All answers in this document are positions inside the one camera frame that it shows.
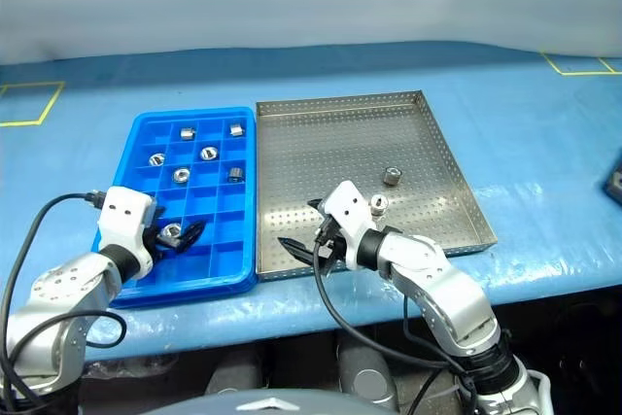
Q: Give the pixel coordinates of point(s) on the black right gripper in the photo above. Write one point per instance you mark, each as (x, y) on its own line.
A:
(333, 245)

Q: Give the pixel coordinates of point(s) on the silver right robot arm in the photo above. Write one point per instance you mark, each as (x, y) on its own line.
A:
(437, 279)

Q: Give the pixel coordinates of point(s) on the blue plastic compartment tray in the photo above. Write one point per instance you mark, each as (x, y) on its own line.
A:
(204, 259)

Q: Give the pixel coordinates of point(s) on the perforated steel tray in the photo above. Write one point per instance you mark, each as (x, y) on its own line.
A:
(316, 167)

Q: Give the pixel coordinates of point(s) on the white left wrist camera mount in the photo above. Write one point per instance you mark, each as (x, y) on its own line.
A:
(124, 211)

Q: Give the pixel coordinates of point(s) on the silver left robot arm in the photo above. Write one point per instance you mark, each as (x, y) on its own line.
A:
(63, 284)

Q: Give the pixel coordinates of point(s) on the dark blue block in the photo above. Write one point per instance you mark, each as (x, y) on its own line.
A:
(614, 179)

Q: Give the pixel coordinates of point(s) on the grey robot torso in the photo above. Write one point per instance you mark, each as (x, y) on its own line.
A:
(267, 405)

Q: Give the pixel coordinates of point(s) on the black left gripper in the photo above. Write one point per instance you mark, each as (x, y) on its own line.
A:
(155, 240)

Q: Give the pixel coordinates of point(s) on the blue plastic table cover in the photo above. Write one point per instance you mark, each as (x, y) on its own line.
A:
(534, 143)

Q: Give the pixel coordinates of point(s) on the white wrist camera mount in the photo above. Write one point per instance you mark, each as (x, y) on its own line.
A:
(124, 211)
(345, 203)

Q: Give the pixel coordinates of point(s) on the dark grey rounded shape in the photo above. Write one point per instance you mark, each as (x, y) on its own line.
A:
(233, 371)
(369, 376)

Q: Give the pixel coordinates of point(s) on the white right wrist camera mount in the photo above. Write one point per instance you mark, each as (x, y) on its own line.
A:
(345, 203)

